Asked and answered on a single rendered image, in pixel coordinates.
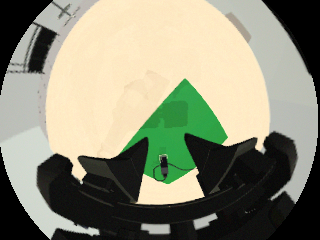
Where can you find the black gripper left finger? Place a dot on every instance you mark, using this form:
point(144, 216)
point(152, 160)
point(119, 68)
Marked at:
point(127, 169)

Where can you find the green circuit board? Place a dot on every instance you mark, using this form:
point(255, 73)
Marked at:
point(183, 111)

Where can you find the black plug with thin cable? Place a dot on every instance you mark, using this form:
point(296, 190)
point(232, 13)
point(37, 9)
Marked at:
point(164, 168)

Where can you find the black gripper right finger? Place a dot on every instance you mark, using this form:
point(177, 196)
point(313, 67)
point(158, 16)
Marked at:
point(212, 160)

